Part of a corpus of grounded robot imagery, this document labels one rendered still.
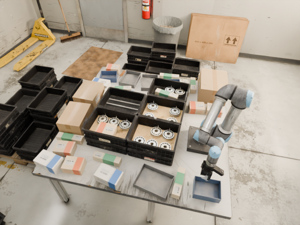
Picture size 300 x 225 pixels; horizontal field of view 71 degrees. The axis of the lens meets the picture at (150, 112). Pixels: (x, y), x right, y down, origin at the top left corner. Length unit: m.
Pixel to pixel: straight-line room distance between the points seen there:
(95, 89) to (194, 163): 1.25
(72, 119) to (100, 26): 3.35
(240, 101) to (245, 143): 1.62
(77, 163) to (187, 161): 0.93
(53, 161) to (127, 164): 0.60
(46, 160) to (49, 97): 1.20
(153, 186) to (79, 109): 1.00
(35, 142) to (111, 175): 1.32
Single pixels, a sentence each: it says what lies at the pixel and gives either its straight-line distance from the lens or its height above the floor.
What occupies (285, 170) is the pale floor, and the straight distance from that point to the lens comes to 3.17.
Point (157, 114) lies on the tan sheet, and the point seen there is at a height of 0.83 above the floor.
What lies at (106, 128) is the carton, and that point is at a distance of 1.85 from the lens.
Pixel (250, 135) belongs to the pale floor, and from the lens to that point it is 3.29.
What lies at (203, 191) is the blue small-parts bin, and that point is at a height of 0.72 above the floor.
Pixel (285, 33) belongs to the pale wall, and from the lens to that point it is 4.94.
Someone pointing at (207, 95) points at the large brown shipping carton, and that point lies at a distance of 2.37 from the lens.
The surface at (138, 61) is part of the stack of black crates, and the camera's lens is 3.64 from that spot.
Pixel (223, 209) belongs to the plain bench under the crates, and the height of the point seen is 0.70.
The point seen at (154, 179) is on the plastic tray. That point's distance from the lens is 1.79.
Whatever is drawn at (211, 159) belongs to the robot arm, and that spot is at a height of 1.06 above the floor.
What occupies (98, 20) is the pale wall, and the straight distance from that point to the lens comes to 5.07.
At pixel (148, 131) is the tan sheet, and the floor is 0.83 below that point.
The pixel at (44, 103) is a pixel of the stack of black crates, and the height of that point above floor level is 0.49.
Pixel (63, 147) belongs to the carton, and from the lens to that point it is 1.98.
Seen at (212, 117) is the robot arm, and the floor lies 1.21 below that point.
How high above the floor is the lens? 2.30
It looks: 45 degrees down
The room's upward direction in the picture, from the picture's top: 2 degrees clockwise
